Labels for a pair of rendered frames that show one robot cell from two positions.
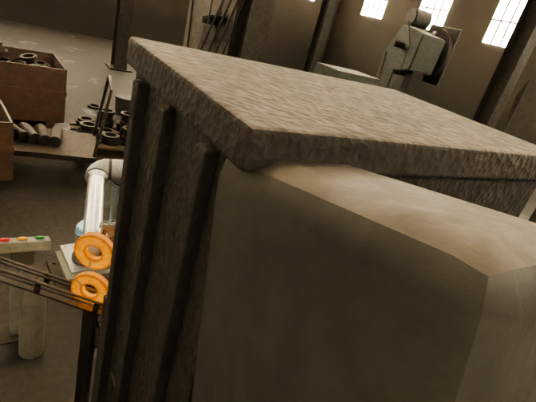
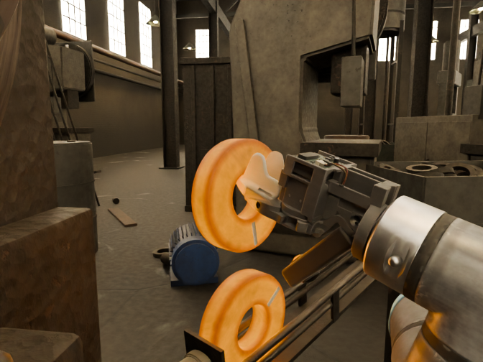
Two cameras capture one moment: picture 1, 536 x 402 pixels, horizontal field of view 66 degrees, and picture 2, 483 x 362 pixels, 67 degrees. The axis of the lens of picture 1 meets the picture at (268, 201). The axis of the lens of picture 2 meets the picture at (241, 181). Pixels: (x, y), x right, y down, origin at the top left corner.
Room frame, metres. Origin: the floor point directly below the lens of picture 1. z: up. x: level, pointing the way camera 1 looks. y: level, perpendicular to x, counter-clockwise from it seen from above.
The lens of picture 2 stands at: (1.70, 0.24, 0.99)
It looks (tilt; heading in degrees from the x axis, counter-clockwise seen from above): 8 degrees down; 135
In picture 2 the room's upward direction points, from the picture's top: straight up
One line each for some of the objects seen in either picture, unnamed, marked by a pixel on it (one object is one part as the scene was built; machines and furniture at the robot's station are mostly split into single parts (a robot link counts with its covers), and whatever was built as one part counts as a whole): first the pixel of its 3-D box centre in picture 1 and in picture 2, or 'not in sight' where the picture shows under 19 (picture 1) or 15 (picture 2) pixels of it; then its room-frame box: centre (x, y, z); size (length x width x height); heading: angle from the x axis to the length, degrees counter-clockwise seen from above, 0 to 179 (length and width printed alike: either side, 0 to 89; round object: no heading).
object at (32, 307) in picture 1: (32, 313); not in sight; (1.56, 0.98, 0.26); 0.12 x 0.12 x 0.52
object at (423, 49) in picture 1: (407, 80); not in sight; (9.42, -2.13, 1.36); 1.37 x 1.17 x 2.71; 27
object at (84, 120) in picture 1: (127, 131); not in sight; (4.64, 1.83, 0.22); 1.20 x 0.81 x 0.44; 122
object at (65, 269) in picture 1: (86, 263); not in sight; (2.25, 1.05, 0.10); 0.32 x 0.32 x 0.04; 43
